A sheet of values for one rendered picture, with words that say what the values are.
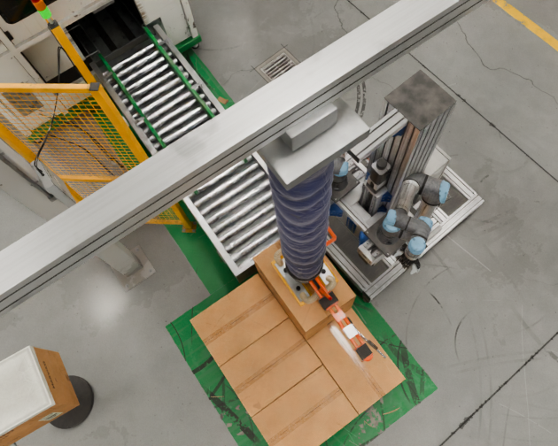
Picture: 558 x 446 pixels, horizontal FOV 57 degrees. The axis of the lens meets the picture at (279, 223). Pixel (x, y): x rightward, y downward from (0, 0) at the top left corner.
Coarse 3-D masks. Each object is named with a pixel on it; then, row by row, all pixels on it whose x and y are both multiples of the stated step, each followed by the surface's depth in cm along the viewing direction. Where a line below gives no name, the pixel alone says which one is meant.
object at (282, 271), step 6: (282, 258) 322; (276, 264) 321; (276, 270) 320; (282, 270) 319; (282, 276) 319; (288, 282) 317; (294, 288) 315; (300, 288) 315; (306, 288) 315; (294, 294) 314; (306, 294) 313; (300, 300) 312; (300, 306) 313
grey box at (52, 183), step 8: (40, 160) 278; (40, 168) 275; (48, 168) 285; (40, 176) 274; (48, 176) 273; (56, 176) 292; (48, 184) 272; (56, 184) 277; (64, 184) 300; (56, 192) 278; (64, 192) 284; (64, 200) 288; (72, 200) 294
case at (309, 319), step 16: (256, 256) 338; (272, 256) 337; (272, 272) 333; (336, 272) 331; (272, 288) 347; (288, 288) 329; (336, 288) 327; (288, 304) 325; (320, 304) 324; (352, 304) 352; (304, 320) 321; (320, 320) 321; (304, 336) 352
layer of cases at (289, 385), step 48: (240, 288) 372; (240, 336) 360; (288, 336) 358; (336, 336) 356; (240, 384) 349; (288, 384) 347; (336, 384) 345; (384, 384) 343; (288, 432) 337; (336, 432) 335
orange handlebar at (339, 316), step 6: (330, 234) 314; (330, 240) 312; (312, 282) 304; (318, 282) 304; (324, 288) 302; (318, 294) 302; (336, 306) 298; (330, 312) 298; (342, 312) 296; (336, 318) 296; (342, 318) 295; (342, 324) 295; (348, 324) 295; (354, 342) 291; (360, 342) 291; (366, 360) 288
